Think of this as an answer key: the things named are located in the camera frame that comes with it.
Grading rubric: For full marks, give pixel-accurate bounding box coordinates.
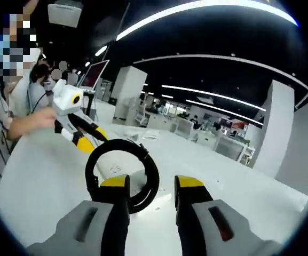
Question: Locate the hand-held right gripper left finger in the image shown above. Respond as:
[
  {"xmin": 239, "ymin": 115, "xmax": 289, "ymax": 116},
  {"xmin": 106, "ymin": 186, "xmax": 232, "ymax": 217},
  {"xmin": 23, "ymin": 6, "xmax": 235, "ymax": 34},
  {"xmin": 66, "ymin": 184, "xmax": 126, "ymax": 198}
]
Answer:
[{"xmin": 27, "ymin": 174, "xmax": 131, "ymax": 256}]

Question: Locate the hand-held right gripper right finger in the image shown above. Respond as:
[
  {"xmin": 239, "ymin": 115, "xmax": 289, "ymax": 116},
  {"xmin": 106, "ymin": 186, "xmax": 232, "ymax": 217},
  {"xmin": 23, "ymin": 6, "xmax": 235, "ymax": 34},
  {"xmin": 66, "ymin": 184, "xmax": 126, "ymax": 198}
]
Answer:
[{"xmin": 174, "ymin": 174, "xmax": 282, "ymax": 256}]

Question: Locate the black charger cable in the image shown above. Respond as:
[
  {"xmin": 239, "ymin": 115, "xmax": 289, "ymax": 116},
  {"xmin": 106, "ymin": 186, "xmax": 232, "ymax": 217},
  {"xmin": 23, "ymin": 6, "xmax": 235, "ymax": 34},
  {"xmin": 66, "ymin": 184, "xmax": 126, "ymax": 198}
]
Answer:
[{"xmin": 85, "ymin": 138, "xmax": 160, "ymax": 214}]

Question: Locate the white desk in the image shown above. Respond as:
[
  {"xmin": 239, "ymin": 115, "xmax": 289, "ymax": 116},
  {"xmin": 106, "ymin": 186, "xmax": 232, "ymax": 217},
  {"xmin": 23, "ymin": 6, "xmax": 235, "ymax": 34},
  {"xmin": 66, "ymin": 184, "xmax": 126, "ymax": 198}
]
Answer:
[{"xmin": 0, "ymin": 117, "xmax": 308, "ymax": 256}]

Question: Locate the white framed desk partition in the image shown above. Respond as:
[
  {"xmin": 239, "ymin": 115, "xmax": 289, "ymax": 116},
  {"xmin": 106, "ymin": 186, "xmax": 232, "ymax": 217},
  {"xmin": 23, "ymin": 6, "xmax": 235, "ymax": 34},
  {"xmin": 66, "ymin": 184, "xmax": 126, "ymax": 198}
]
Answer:
[{"xmin": 214, "ymin": 134, "xmax": 247, "ymax": 162}]

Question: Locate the long ceiling light strip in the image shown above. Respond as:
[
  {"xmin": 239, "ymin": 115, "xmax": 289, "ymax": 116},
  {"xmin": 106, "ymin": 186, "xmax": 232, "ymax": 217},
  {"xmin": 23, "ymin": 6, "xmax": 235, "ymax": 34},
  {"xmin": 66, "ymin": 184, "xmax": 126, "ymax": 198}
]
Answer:
[{"xmin": 115, "ymin": 0, "xmax": 299, "ymax": 41}]

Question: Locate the person's left hand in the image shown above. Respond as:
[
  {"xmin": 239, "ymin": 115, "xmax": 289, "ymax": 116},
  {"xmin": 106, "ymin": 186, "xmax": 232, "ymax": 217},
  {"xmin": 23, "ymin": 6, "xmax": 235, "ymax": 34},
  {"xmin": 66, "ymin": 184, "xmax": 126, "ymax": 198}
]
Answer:
[{"xmin": 33, "ymin": 107, "xmax": 57, "ymax": 129}]

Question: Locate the black laptop stand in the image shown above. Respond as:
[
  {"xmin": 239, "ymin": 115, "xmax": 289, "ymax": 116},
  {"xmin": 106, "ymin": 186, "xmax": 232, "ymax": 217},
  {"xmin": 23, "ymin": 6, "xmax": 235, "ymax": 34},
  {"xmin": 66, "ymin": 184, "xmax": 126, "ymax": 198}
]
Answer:
[{"xmin": 85, "ymin": 92, "xmax": 98, "ymax": 123}]

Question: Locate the thin black cable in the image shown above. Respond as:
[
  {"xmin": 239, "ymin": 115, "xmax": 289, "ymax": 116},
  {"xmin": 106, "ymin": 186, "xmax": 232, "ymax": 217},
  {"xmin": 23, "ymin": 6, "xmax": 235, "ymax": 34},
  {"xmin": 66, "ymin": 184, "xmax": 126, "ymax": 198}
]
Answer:
[{"xmin": 30, "ymin": 90, "xmax": 53, "ymax": 116}]

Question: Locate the red wall banner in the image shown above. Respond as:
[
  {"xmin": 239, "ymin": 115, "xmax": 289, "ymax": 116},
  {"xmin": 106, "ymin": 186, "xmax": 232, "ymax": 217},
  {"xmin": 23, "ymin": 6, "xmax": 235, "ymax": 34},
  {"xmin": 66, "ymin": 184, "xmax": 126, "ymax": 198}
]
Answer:
[{"xmin": 219, "ymin": 118, "xmax": 248, "ymax": 132}]

